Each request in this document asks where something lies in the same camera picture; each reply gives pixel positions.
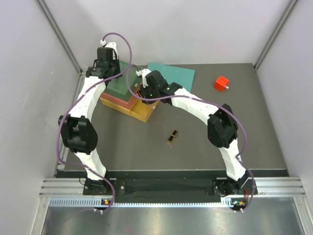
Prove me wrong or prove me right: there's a green top drawer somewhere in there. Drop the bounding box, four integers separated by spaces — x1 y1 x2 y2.
128 67 141 93

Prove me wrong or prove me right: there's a yellow bottom drawer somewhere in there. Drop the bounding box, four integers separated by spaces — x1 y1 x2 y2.
130 99 159 123

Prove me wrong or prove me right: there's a three-tier drawer organizer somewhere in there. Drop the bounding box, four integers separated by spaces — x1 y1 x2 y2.
100 60 144 118

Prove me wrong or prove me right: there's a red drawer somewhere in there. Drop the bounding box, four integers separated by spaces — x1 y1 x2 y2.
129 96 137 109

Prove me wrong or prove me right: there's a gold black lipstick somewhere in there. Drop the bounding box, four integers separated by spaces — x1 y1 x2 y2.
168 129 178 143

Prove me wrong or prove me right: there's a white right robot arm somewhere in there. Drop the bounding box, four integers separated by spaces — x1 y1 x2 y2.
136 69 248 196

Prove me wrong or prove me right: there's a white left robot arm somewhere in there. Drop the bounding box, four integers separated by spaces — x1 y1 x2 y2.
58 42 121 195

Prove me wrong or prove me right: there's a teal mat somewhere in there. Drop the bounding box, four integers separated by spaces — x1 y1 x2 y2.
147 63 195 92

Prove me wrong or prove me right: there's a red cube with peg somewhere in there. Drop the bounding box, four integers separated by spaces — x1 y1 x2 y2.
214 76 229 92

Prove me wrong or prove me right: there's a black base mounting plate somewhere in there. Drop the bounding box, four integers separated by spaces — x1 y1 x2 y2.
83 176 259 196

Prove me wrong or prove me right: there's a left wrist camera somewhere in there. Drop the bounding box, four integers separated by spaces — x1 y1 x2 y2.
97 40 119 62

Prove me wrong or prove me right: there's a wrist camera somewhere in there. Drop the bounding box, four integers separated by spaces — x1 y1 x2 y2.
97 40 119 62
135 69 151 88

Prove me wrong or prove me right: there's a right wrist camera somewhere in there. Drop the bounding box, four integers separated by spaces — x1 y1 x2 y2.
135 69 151 88

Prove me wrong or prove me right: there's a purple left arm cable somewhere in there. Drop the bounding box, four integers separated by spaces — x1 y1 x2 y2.
55 32 134 213

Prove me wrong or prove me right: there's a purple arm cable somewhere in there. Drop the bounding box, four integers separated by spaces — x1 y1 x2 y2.
55 32 134 213
126 64 257 212

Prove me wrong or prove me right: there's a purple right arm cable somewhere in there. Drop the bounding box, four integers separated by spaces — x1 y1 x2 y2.
126 64 257 212

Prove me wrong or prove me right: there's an aluminium front rail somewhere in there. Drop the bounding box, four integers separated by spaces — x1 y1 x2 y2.
39 177 305 209

